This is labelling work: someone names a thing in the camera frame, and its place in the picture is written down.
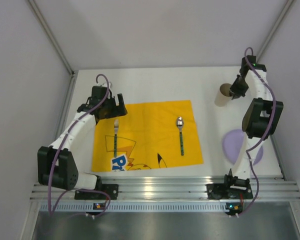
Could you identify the aluminium corner post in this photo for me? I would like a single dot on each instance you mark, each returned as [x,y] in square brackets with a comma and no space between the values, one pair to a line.
[264,23]
[49,34]

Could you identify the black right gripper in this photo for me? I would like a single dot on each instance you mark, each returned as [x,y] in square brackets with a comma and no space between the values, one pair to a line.
[237,88]

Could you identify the beige paper cup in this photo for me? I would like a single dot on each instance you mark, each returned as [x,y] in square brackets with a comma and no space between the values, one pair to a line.
[223,95]

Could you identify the slotted grey cable duct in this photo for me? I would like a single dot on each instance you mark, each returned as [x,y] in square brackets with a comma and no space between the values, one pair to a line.
[130,207]

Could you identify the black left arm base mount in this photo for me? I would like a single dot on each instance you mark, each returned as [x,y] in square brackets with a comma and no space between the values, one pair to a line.
[103,192]

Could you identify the lilac plastic plate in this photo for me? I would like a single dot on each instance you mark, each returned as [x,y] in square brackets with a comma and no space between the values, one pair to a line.
[232,143]

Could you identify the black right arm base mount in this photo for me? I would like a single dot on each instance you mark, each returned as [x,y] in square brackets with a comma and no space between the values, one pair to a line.
[215,192]

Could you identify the green handled spoon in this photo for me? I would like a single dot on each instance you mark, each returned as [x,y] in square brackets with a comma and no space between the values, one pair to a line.
[180,125]

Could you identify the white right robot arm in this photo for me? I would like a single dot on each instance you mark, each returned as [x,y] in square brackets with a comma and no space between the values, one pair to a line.
[259,122]

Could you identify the green handled fork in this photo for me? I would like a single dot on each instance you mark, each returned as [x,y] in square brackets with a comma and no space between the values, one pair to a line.
[116,129]

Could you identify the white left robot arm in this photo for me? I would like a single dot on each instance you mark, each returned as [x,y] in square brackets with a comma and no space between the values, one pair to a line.
[56,163]

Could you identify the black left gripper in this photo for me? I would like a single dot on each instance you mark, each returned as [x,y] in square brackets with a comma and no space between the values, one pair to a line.
[117,107]

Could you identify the right aluminium corner post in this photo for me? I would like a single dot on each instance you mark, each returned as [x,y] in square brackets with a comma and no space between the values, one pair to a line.
[264,23]

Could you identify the yellow cartoon print placemat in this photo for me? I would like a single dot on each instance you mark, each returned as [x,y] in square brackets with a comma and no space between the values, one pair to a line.
[147,138]

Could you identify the left aluminium corner post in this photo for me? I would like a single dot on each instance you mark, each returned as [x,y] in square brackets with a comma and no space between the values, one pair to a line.
[49,34]

